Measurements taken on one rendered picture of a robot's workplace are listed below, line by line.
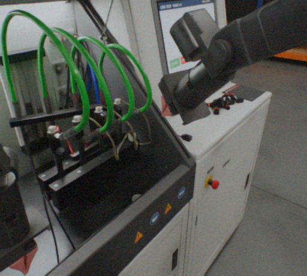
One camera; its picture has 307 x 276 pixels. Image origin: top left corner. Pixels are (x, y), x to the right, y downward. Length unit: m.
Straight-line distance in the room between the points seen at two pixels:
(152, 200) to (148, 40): 0.56
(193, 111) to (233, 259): 1.46
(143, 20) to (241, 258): 1.48
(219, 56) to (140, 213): 0.51
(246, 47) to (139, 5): 0.68
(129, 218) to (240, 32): 0.54
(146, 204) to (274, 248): 1.35
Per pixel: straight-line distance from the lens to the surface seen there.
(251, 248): 1.96
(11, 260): 0.51
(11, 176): 0.46
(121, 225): 0.72
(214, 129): 1.05
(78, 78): 0.56
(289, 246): 2.06
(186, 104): 0.48
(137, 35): 0.96
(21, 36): 0.99
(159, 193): 0.80
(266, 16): 0.34
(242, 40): 0.36
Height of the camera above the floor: 1.50
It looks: 29 degrees down
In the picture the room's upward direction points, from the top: straight up
